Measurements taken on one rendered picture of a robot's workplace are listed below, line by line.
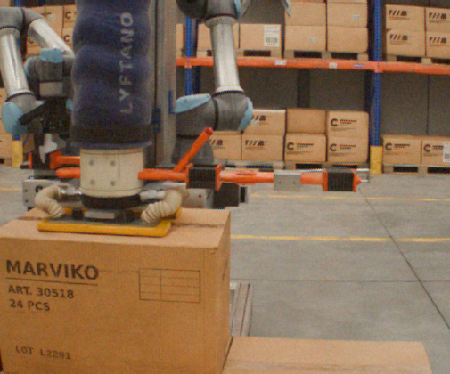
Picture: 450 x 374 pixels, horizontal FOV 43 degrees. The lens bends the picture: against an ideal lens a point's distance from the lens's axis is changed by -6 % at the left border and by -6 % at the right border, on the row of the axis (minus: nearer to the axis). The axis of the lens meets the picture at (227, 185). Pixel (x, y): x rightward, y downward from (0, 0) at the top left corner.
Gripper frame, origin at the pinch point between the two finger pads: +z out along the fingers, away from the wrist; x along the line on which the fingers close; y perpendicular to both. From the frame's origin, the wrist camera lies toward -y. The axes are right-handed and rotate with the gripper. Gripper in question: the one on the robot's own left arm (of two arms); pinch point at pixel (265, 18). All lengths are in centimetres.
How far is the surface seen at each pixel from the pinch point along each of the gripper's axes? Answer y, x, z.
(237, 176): 35, -6, 44
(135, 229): 46, -30, 56
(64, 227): 46, -49, 56
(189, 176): 36, -18, 44
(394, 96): -808, 195, 44
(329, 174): 35, 17, 43
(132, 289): 52, -30, 69
